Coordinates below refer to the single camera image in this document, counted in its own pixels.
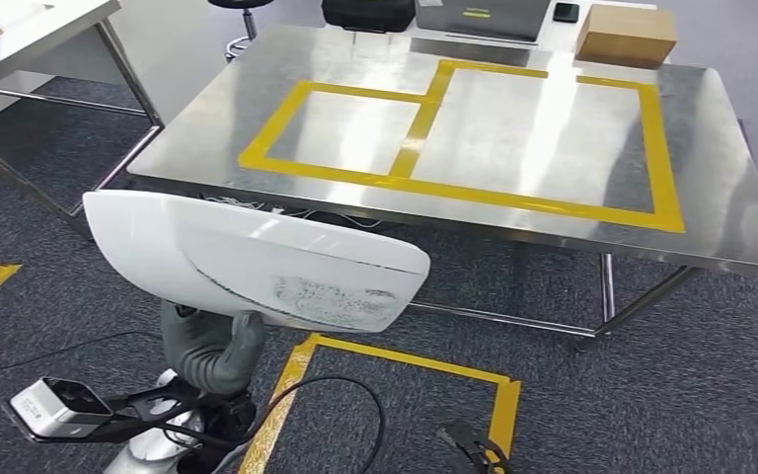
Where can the black robot right foot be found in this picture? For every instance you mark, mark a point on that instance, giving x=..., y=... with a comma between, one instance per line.
x=477, y=455

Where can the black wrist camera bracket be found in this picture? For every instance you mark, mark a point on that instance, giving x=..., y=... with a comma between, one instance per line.
x=150, y=405

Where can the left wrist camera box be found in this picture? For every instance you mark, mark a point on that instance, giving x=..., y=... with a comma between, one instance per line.
x=45, y=409

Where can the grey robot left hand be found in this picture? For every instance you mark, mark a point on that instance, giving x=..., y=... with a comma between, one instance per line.
x=212, y=356

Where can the white car mirror cover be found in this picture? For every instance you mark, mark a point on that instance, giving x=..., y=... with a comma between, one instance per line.
x=242, y=261

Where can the black round stool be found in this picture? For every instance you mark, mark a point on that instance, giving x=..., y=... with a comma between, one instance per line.
x=242, y=3

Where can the white office desk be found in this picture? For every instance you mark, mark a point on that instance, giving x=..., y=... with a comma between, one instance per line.
x=559, y=36

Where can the black carry bag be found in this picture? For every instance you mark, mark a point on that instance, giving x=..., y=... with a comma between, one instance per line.
x=366, y=13

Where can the brown cardboard box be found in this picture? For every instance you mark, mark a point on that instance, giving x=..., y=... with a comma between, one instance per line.
x=624, y=39

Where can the black smartphone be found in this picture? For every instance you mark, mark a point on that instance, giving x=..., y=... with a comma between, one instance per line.
x=567, y=12

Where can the grey laptop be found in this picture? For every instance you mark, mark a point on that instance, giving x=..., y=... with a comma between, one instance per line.
x=483, y=19

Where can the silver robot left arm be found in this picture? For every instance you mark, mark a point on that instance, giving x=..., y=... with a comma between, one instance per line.
x=143, y=455

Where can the stainless steel workbench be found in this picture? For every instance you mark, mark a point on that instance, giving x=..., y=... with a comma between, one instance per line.
x=706, y=163

